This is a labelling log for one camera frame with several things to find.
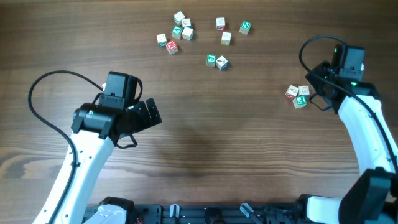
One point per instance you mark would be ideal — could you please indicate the green letter A block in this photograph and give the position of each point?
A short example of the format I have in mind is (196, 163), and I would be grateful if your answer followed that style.
(176, 32)

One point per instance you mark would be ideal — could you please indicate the teal sided wooden block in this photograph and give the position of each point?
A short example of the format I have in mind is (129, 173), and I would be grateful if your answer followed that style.
(178, 17)

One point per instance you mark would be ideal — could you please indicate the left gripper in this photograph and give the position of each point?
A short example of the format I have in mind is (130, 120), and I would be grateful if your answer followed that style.
(147, 114)

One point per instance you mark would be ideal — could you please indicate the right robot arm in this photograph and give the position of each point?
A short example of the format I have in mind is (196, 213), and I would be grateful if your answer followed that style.
(358, 106)

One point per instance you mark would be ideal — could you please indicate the green sided left block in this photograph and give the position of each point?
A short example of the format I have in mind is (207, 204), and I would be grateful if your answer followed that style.
(162, 40)

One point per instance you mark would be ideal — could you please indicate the plain top wooden block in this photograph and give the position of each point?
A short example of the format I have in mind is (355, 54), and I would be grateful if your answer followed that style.
(187, 33)

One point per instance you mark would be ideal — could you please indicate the green letter N block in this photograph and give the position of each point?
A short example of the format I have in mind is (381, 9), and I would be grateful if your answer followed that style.
(245, 27)

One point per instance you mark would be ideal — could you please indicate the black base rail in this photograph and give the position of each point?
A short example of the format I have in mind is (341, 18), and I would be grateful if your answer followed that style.
(157, 214)

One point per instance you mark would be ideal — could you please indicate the yellow sided wooden block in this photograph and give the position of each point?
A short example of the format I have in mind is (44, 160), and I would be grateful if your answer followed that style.
(226, 38)

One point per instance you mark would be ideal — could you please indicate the blue sided wooden block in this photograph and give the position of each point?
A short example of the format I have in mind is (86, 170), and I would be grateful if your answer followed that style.
(304, 91)

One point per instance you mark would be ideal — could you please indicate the small picture wooden block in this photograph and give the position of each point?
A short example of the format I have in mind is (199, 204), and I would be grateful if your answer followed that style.
(186, 23)

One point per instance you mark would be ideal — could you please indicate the green letter F block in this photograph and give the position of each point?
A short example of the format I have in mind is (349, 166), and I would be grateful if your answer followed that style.
(299, 101)

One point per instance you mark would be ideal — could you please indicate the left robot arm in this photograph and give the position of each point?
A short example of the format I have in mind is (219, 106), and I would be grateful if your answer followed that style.
(91, 143)

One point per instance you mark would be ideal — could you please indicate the green letter J block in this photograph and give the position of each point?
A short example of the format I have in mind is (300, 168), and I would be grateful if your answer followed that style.
(211, 60)

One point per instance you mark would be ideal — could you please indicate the hammer picture wooden block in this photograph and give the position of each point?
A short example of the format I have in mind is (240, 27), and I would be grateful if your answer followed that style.
(222, 63)

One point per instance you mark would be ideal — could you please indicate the ice cream picture block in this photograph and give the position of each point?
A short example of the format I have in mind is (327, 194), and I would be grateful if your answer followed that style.
(291, 92)

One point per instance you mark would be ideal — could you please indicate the red sided top block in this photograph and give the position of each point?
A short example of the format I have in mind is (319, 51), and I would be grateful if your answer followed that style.
(220, 23)

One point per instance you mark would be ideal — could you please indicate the red letter M block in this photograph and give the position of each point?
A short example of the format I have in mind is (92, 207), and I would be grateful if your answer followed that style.
(172, 47)

